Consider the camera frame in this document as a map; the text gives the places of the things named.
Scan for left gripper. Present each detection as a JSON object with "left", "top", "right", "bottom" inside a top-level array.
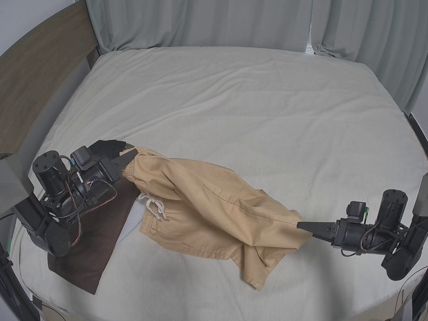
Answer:
[{"left": 85, "top": 149, "right": 138, "bottom": 198}]

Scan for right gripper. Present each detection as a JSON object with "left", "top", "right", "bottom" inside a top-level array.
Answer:
[{"left": 296, "top": 218, "right": 367, "bottom": 255}]

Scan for beige shorts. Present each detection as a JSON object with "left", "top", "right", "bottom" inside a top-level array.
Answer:
[{"left": 121, "top": 147, "right": 313, "bottom": 292}]

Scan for bed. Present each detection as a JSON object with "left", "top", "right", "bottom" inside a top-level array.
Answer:
[{"left": 0, "top": 0, "right": 428, "bottom": 321}]

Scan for black garment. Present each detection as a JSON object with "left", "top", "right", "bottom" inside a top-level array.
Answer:
[{"left": 88, "top": 139, "right": 126, "bottom": 163}]

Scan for white garment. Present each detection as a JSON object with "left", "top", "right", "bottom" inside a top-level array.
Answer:
[{"left": 119, "top": 199, "right": 146, "bottom": 243}]

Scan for brown garment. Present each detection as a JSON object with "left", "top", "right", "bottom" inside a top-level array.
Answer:
[{"left": 47, "top": 179, "right": 141, "bottom": 296}]

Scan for pale green curtain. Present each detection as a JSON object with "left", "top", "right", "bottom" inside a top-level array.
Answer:
[
  {"left": 81, "top": 0, "right": 315, "bottom": 55},
  {"left": 309, "top": 0, "right": 428, "bottom": 114}
]

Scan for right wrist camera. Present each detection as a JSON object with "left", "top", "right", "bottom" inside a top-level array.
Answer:
[{"left": 346, "top": 201, "right": 368, "bottom": 225}]

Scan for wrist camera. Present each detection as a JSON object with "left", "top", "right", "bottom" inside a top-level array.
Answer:
[
  {"left": 346, "top": 201, "right": 368, "bottom": 225},
  {"left": 70, "top": 147, "right": 92, "bottom": 171}
]

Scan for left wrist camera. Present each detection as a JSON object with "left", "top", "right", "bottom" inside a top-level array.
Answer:
[{"left": 70, "top": 147, "right": 92, "bottom": 171}]

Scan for black cable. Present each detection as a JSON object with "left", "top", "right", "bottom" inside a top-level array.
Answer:
[{"left": 396, "top": 269, "right": 428, "bottom": 321}]

